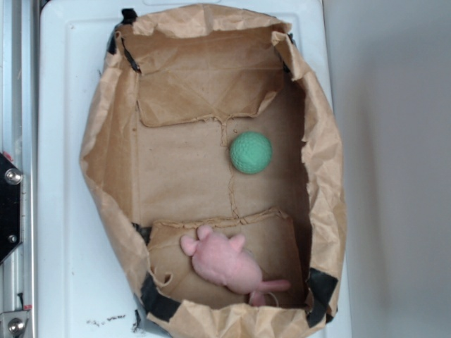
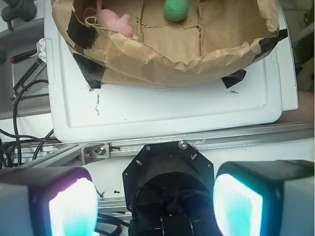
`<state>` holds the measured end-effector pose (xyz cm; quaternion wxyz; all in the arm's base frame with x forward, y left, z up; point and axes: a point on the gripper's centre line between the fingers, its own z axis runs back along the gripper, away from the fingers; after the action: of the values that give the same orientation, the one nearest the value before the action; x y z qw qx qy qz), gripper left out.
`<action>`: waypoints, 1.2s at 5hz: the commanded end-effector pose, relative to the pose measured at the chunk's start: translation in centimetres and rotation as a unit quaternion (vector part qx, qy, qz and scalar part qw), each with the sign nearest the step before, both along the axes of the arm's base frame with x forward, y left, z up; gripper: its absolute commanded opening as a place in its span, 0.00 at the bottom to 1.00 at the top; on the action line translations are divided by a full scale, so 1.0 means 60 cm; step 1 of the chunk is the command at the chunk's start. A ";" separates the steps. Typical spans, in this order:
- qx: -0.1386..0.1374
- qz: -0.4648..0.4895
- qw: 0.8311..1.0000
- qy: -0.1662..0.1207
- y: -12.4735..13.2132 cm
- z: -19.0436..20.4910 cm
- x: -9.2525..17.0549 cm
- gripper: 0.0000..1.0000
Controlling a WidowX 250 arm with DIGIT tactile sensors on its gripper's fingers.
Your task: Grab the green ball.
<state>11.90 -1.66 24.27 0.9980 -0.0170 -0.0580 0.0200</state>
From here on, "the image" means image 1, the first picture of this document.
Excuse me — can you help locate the green dimpled ball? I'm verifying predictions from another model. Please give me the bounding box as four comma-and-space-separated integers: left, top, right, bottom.
229, 132, 273, 175

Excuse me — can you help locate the pink plush mouse toy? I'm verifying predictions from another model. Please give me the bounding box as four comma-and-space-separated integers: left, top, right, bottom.
180, 225, 291, 307

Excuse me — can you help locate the brown paper lined box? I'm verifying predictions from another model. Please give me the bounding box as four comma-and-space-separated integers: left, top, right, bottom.
80, 4, 347, 337

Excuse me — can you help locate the black metal bracket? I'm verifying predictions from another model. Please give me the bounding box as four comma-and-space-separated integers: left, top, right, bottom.
0, 152, 23, 264

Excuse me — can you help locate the aluminium frame rail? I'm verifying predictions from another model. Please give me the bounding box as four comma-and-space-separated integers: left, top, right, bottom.
1, 1, 40, 337

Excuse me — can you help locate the silver corner bracket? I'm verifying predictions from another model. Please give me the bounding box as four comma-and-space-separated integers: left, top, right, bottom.
1, 311, 30, 338

